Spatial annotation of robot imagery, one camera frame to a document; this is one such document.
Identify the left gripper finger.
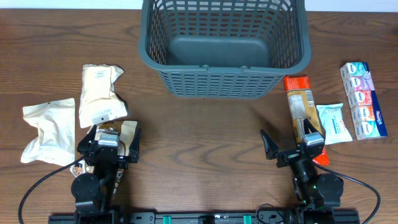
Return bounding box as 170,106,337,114
80,125,97,148
129,127,141,157

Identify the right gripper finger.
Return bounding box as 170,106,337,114
260,129,279,160
303,118,325,139

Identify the orange cracker package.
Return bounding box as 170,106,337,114
283,75,330,166

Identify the light blue wipes packet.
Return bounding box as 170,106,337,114
317,103,353,145

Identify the multicolour tissue pack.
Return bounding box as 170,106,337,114
340,62,388,140

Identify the grey plastic basket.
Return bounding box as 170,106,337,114
139,0,312,98

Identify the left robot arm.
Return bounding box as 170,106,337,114
71,125,141,223

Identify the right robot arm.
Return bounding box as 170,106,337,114
260,118,344,223

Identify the brown snack pouch with window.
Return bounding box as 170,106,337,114
70,120,139,194

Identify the beige pouch upper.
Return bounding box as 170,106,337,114
78,64,127,128

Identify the beige pouch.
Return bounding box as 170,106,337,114
78,64,127,128
21,98,75,166

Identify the beige pouch far left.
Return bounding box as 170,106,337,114
21,98,75,166

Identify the right black cable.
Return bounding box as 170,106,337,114
315,163,382,224

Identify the black cable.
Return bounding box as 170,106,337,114
17,155,86,224
315,163,382,224

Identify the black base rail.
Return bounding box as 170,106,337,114
48,210,360,224

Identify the left black cable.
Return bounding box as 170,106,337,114
17,155,86,224

